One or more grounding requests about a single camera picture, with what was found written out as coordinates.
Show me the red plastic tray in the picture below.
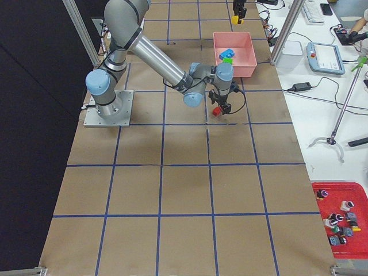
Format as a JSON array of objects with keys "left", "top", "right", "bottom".
[{"left": 312, "top": 182, "right": 367, "bottom": 259}]

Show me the black smartphone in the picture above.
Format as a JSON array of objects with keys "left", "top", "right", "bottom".
[{"left": 320, "top": 3, "right": 333, "bottom": 16}]

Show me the teach pendant tablet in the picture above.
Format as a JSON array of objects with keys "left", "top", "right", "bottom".
[{"left": 306, "top": 42, "right": 346, "bottom": 75}]

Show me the yellow toy block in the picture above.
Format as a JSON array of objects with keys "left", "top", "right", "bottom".
[{"left": 231, "top": 16, "right": 244, "bottom": 25}]

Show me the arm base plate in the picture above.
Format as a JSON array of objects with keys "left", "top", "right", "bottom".
[{"left": 83, "top": 90, "right": 135, "bottom": 128}]

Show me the black power adapter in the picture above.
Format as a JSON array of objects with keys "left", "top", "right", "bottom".
[{"left": 291, "top": 82, "right": 312, "bottom": 92}]

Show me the pink plastic box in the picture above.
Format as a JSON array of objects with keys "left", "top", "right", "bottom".
[{"left": 213, "top": 32, "right": 257, "bottom": 78}]

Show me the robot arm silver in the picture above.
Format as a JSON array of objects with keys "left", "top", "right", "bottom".
[{"left": 86, "top": 1, "right": 239, "bottom": 118}]

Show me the white plastic container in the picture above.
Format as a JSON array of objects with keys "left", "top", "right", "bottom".
[{"left": 276, "top": 40, "right": 303, "bottom": 69}]

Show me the metal camera stand pole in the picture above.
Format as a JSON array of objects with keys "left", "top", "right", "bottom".
[{"left": 327, "top": 56, "right": 367, "bottom": 145}]

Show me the aluminium frame post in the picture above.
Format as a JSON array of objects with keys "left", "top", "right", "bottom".
[{"left": 270, "top": 0, "right": 305, "bottom": 65}]

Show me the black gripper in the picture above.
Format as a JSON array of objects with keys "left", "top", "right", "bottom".
[
  {"left": 232, "top": 0, "right": 247, "bottom": 20},
  {"left": 208, "top": 82, "right": 239, "bottom": 114}
]

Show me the green toy block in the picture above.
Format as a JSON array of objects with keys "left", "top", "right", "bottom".
[{"left": 223, "top": 57, "right": 233, "bottom": 64}]

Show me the blue toy block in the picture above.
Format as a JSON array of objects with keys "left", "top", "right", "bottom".
[{"left": 218, "top": 48, "right": 235, "bottom": 60}]

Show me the white keyboard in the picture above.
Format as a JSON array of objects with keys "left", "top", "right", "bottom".
[{"left": 301, "top": 1, "right": 324, "bottom": 25}]

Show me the person hand at desk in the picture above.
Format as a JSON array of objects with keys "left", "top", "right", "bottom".
[{"left": 348, "top": 18, "right": 367, "bottom": 37}]

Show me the red toy block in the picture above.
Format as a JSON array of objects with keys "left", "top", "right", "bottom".
[{"left": 212, "top": 107, "right": 223, "bottom": 117}]

